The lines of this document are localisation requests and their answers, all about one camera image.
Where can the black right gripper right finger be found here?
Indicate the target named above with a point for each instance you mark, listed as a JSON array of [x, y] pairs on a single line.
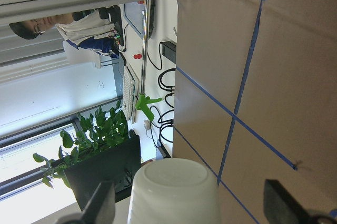
[[280, 207]]

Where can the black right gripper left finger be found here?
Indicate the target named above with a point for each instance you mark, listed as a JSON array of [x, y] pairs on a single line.
[[101, 206]]

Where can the white plastic cup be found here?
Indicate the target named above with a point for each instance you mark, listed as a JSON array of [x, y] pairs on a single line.
[[174, 190]]

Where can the black monitor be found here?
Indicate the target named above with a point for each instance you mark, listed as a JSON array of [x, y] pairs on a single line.
[[118, 164]]

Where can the green potted plant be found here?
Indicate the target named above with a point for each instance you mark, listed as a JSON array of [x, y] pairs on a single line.
[[99, 132]]

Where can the metal reacher grabber tool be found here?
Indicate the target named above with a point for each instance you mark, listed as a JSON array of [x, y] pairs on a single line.
[[143, 99]]

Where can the white keyboard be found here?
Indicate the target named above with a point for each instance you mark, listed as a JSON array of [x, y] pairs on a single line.
[[130, 93]]

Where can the small red object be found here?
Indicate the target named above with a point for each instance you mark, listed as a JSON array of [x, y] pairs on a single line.
[[137, 56]]

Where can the black power adapter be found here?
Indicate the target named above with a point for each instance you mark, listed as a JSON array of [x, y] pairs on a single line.
[[169, 50]]

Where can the person in white shirt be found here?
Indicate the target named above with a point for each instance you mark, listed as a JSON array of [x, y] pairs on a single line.
[[99, 30]]

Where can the blue teach pendant tablet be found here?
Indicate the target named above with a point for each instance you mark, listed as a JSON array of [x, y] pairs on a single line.
[[134, 14]]

